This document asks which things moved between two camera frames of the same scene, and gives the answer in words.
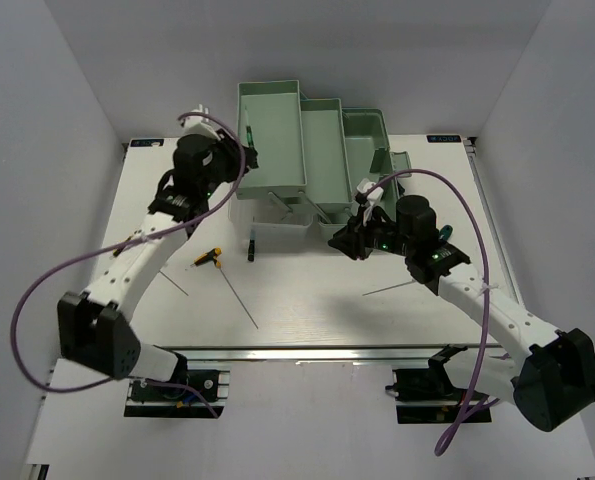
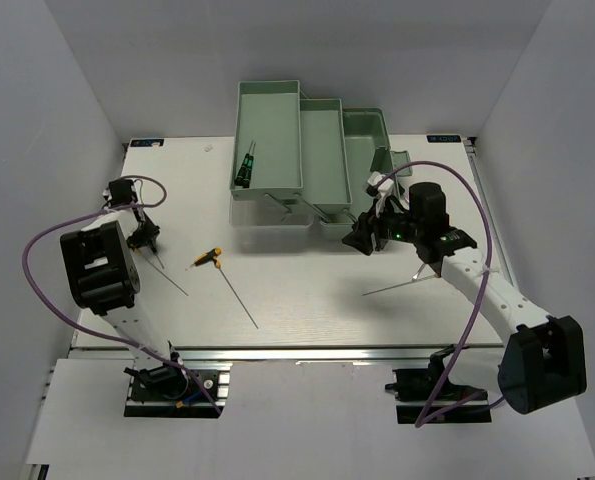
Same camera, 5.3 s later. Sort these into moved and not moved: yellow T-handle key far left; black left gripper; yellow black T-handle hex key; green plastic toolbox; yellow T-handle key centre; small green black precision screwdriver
Moved: black left gripper; small green black precision screwdriver
Not moved: yellow T-handle key centre; yellow T-handle key far left; green plastic toolbox; yellow black T-handle hex key
